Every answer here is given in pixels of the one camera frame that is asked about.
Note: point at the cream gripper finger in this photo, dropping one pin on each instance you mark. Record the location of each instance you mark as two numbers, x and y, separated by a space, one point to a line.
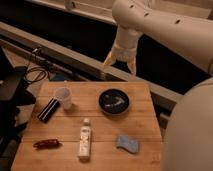
132 66
110 60

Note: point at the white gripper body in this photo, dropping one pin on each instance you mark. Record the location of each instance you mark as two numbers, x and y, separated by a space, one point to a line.
125 44

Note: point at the black ceramic bowl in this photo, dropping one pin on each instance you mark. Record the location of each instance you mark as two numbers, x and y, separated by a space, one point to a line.
113 102

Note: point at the metal rail beam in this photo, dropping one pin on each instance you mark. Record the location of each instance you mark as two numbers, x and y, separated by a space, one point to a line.
10 37

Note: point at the white bottle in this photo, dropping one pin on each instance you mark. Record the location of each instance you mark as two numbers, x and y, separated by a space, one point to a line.
85 140

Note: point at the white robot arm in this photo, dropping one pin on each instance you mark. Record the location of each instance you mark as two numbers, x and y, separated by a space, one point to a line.
188 140

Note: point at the black equipment on left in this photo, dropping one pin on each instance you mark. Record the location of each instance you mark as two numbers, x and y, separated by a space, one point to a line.
13 93

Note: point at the blue sponge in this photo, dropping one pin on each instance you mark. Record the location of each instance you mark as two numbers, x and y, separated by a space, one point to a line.
129 144

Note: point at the clear plastic cup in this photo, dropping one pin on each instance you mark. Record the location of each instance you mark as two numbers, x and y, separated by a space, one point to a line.
64 96

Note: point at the black rectangular box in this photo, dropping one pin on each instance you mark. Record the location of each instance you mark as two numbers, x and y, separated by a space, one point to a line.
48 110

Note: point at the red chili pepper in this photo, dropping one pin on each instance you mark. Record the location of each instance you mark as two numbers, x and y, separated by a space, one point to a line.
46 144

